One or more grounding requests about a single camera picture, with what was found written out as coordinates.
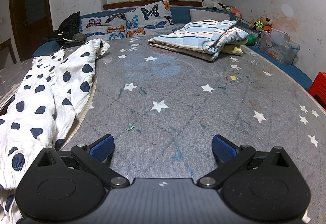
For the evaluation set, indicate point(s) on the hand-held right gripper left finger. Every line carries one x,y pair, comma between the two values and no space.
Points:
103,147

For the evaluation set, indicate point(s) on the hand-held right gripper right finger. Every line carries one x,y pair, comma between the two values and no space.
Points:
224,148

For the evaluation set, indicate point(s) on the white navy polka-dot pants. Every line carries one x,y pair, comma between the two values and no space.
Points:
38,101

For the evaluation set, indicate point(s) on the black clothes pile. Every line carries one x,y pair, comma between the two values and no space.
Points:
68,25

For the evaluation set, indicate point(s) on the grey star-print mat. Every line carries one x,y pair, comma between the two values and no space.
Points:
178,81

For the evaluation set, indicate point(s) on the yellow plush toy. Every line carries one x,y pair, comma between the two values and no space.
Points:
234,49

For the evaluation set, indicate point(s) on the blue bench cushion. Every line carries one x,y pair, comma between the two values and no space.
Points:
293,71

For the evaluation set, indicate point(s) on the clear plastic storage box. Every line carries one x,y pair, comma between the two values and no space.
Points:
277,48

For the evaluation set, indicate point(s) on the red plastic stool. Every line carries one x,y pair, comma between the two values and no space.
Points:
319,86

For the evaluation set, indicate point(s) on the striped folded blanket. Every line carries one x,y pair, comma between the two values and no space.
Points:
193,35

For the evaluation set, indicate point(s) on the orange toy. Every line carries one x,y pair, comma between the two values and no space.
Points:
268,29

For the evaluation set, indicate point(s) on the green yellow toy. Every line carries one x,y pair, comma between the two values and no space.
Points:
259,25

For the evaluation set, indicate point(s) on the grey pillow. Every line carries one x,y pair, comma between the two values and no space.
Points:
203,14

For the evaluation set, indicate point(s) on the pink plush toy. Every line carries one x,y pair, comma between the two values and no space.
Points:
235,11

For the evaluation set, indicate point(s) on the black white plush toy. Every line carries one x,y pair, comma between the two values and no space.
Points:
211,3

